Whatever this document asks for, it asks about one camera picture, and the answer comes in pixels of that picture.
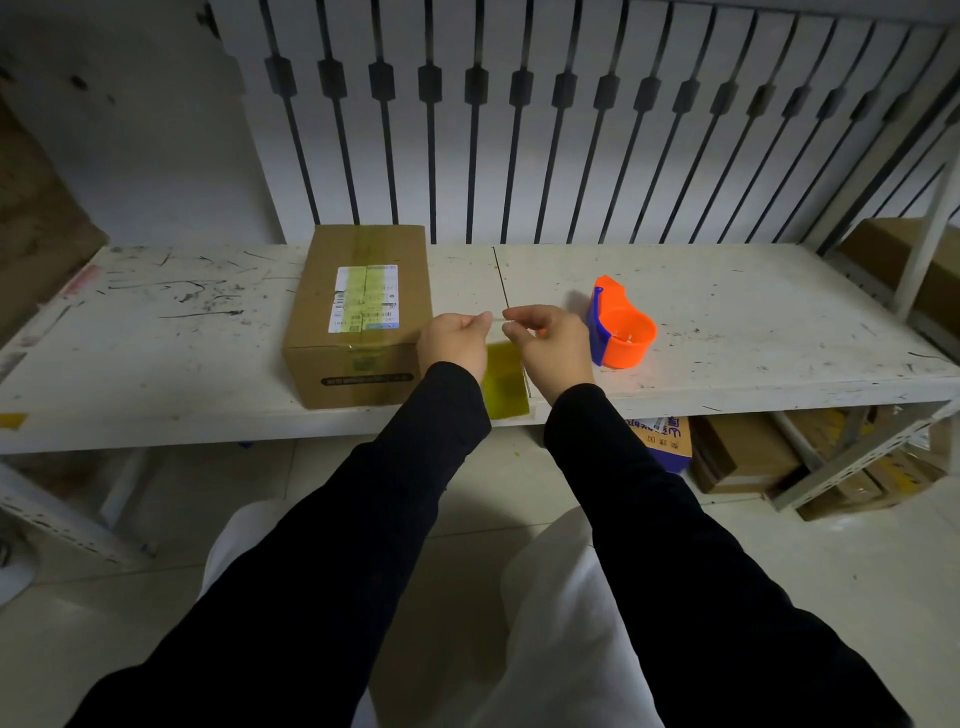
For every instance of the person's right hand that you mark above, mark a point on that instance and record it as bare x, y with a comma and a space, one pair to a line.
559, 352

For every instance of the person's left hand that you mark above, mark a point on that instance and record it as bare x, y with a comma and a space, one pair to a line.
450, 341

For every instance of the person's right thumb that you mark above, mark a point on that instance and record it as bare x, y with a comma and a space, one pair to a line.
519, 334

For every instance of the person's left thumb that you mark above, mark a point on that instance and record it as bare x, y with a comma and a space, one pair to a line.
480, 331

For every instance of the yellowish clear tape strip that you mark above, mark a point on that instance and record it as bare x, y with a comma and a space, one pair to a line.
506, 382

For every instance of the person's right forearm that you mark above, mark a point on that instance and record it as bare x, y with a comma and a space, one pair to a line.
675, 562

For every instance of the person's left forearm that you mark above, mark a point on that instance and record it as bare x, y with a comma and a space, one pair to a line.
352, 525

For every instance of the orange and blue tape dispenser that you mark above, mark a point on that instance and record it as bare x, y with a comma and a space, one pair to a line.
626, 337

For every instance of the brown cardboard box with label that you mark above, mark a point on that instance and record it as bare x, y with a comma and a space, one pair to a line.
352, 352

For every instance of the white panel with black bars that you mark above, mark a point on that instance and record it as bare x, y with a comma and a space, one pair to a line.
525, 150

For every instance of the white perforated metal brace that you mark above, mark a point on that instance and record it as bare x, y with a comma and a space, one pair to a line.
60, 517
847, 457

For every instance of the flat brown cardboard boxes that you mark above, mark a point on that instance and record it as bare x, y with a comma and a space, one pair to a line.
870, 469

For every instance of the large brown cardboard box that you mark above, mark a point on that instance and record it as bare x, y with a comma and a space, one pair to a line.
892, 259

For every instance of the brown board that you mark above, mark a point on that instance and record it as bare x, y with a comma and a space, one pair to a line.
37, 240

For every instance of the small yellow tape scrap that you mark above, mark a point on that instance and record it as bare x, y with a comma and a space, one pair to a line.
11, 421

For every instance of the white metal shelf post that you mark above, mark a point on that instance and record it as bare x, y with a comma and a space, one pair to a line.
930, 232

